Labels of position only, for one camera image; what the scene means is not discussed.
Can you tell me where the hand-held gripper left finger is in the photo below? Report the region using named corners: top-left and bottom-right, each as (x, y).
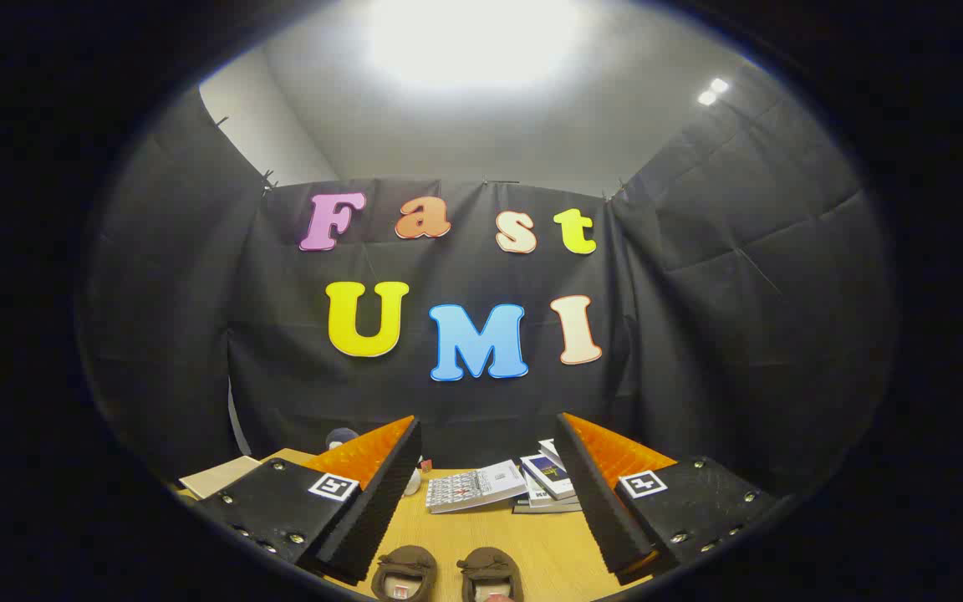
top-left (193, 416), bottom-right (422, 586)

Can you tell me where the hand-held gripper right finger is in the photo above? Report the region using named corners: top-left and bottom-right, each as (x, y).
top-left (554, 411), bottom-right (785, 585)

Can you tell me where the brown fuzzy shoe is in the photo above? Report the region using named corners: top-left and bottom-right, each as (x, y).
top-left (456, 547), bottom-right (524, 602)
top-left (370, 545), bottom-right (439, 602)

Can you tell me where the beige fabric storage box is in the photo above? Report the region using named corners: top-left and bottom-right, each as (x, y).
top-left (179, 456), bottom-right (263, 500)

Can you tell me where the white duck plush toy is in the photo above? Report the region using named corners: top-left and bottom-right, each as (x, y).
top-left (402, 457), bottom-right (433, 497)

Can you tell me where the thin white book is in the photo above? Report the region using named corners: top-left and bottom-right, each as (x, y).
top-left (525, 481), bottom-right (581, 509)

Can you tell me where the white book blue cover picture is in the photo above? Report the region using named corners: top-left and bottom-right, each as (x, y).
top-left (520, 454), bottom-right (576, 501)

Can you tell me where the grey patterned cover book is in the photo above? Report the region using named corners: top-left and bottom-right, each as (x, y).
top-left (425, 460), bottom-right (528, 513)

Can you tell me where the large ceiling light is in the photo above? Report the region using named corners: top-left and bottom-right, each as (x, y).
top-left (369, 0), bottom-right (583, 84)

